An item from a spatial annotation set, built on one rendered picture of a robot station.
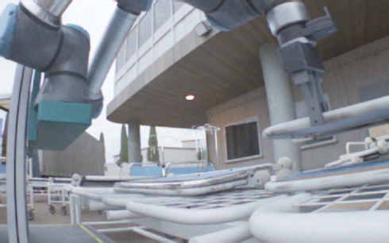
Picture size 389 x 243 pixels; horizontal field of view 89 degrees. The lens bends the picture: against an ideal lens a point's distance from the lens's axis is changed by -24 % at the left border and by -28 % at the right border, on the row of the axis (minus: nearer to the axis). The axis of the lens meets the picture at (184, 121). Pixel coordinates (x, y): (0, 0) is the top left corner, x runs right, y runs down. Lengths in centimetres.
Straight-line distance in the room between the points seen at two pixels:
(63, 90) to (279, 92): 494
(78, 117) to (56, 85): 12
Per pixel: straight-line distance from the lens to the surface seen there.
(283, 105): 532
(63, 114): 70
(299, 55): 45
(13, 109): 86
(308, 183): 50
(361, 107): 48
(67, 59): 77
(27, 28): 70
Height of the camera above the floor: 55
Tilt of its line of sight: 13 degrees up
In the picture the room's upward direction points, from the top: 4 degrees counter-clockwise
